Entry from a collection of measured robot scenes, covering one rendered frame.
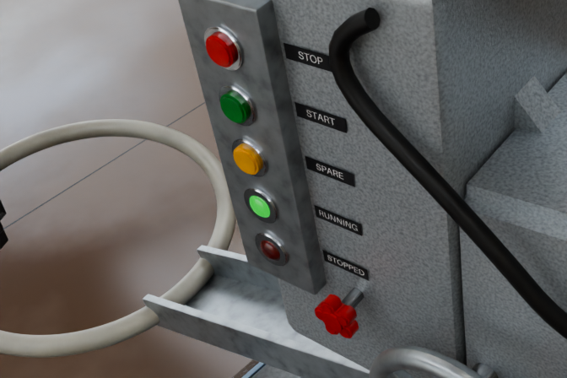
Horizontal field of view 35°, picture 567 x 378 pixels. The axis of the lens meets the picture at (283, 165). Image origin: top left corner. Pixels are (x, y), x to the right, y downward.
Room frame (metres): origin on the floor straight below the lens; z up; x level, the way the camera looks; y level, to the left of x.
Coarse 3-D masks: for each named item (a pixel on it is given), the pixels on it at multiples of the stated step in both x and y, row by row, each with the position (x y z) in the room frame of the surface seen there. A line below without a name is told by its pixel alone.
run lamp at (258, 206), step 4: (252, 196) 0.57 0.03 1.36; (252, 200) 0.56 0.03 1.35; (256, 200) 0.56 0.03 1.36; (260, 200) 0.56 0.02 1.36; (252, 204) 0.56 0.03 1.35; (256, 204) 0.56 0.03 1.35; (260, 204) 0.56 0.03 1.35; (264, 204) 0.56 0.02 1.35; (252, 208) 0.56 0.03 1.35; (256, 208) 0.56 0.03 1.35; (260, 208) 0.56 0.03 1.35; (264, 208) 0.56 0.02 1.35; (268, 208) 0.56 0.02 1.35; (256, 212) 0.56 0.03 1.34; (260, 212) 0.56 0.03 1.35; (264, 212) 0.56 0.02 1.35; (268, 212) 0.55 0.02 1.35; (264, 216) 0.56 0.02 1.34; (268, 216) 0.56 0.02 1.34
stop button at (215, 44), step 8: (208, 40) 0.56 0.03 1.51; (216, 40) 0.56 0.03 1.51; (224, 40) 0.56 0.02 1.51; (208, 48) 0.57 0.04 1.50; (216, 48) 0.56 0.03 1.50; (224, 48) 0.55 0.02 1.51; (232, 48) 0.55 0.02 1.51; (216, 56) 0.56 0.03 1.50; (224, 56) 0.55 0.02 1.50; (232, 56) 0.55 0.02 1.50; (224, 64) 0.56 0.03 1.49
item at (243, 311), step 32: (224, 256) 0.91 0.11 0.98; (224, 288) 0.89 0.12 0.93; (256, 288) 0.87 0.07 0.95; (160, 320) 0.86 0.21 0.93; (192, 320) 0.80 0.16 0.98; (224, 320) 0.77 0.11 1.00; (256, 320) 0.80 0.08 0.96; (256, 352) 0.72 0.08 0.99; (288, 352) 0.68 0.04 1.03; (320, 352) 0.65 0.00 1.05
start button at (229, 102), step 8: (224, 96) 0.56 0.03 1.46; (232, 96) 0.56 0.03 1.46; (224, 104) 0.56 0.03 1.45; (232, 104) 0.56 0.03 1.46; (240, 104) 0.55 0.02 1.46; (224, 112) 0.57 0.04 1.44; (232, 112) 0.56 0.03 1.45; (240, 112) 0.55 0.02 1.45; (248, 112) 0.55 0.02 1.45; (232, 120) 0.56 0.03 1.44; (240, 120) 0.55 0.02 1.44
